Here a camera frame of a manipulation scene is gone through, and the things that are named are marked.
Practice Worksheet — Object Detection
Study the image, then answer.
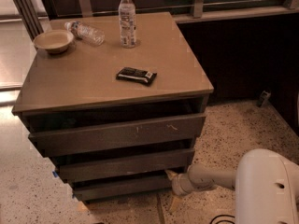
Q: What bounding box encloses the black floor cable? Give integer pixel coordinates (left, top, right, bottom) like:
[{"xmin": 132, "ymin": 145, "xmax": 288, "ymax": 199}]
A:
[{"xmin": 208, "ymin": 214, "xmax": 236, "ymax": 224}]

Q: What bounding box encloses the beige bowl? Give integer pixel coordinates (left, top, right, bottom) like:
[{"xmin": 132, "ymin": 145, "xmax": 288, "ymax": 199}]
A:
[{"xmin": 33, "ymin": 30, "xmax": 74, "ymax": 54}]

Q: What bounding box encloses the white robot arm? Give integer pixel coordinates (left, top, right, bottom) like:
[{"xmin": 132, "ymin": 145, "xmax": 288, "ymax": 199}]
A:
[{"xmin": 166, "ymin": 148, "xmax": 299, "ymax": 224}]

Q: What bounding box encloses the metal railing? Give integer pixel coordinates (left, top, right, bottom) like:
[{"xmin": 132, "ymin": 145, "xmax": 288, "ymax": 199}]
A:
[{"xmin": 6, "ymin": 0, "xmax": 299, "ymax": 40}]

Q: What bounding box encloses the black snack packet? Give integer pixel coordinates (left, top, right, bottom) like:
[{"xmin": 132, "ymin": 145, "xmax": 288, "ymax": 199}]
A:
[{"xmin": 116, "ymin": 67, "xmax": 157, "ymax": 86}]

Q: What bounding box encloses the upright clear water bottle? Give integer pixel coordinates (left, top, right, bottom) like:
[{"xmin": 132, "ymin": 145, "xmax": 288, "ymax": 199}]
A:
[{"xmin": 119, "ymin": 0, "xmax": 136, "ymax": 48}]

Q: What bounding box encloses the lying clear water bottle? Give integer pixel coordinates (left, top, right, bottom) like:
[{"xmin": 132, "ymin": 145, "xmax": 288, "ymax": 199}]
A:
[{"xmin": 64, "ymin": 21, "xmax": 105, "ymax": 46}]

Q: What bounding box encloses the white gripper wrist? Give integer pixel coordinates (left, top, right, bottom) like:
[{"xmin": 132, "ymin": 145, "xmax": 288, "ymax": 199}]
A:
[{"xmin": 165, "ymin": 163, "xmax": 217, "ymax": 213}]

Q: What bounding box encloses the drawer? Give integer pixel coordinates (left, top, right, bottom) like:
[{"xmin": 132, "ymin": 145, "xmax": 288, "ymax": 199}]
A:
[
  {"xmin": 73, "ymin": 175, "xmax": 171, "ymax": 202},
  {"xmin": 29, "ymin": 113, "xmax": 206, "ymax": 157},
  {"xmin": 58, "ymin": 148, "xmax": 194, "ymax": 182}
]

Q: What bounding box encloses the brown drawer cabinet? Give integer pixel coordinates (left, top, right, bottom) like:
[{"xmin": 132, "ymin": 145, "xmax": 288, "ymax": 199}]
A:
[{"xmin": 13, "ymin": 13, "xmax": 213, "ymax": 189}]

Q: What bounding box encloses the small black floor object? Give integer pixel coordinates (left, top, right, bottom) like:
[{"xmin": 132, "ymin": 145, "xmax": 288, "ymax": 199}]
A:
[{"xmin": 256, "ymin": 91, "xmax": 271, "ymax": 107}]

